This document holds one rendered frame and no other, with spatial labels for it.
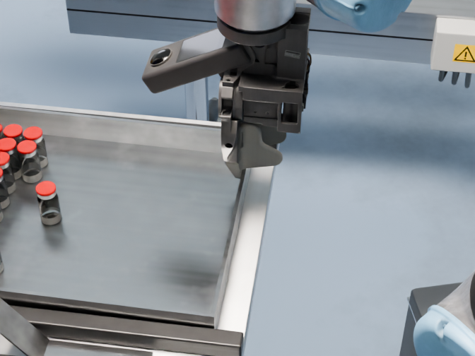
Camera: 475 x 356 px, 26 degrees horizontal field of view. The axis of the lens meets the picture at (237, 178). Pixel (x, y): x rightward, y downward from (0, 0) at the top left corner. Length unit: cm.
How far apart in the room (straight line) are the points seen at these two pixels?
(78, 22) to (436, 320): 137
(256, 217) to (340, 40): 97
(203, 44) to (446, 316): 35
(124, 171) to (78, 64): 162
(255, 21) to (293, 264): 134
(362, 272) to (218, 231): 116
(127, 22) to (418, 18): 57
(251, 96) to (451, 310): 28
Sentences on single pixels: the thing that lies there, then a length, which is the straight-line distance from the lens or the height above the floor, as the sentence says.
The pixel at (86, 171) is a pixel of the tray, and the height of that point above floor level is 88.
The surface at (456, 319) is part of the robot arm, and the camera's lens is 85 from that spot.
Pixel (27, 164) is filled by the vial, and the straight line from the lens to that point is 113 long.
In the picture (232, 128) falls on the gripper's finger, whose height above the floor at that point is 101.
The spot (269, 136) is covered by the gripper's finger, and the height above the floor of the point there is 95.
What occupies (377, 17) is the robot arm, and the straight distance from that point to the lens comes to 82.
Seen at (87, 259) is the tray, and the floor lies 88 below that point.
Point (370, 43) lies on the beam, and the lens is 202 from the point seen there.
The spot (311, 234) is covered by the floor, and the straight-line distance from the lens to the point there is 228.
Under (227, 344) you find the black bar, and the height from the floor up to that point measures 90.
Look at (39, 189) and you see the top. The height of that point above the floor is 93.
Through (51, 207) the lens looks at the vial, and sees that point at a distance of 108.
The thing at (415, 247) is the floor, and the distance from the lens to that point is 228.
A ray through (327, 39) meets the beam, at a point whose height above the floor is 47.
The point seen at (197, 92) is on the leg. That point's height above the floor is 29.
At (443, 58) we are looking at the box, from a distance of 198.
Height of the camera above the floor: 167
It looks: 44 degrees down
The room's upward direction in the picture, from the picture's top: straight up
